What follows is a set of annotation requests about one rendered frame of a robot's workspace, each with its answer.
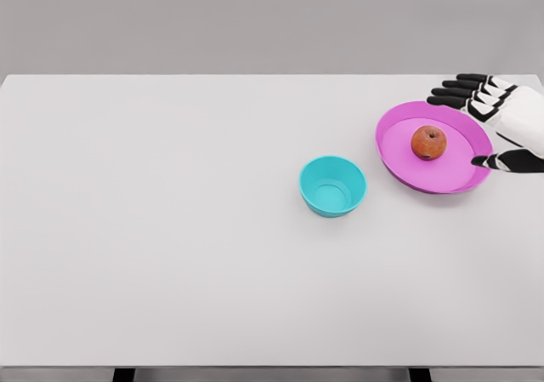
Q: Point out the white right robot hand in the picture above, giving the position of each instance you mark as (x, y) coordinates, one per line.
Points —
(517, 114)

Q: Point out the red apple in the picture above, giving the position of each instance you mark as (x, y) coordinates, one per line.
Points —
(428, 143)

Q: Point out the pink plate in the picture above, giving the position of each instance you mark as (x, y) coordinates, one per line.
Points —
(399, 152)

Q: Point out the blue bowl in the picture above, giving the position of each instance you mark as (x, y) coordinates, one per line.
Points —
(332, 186)

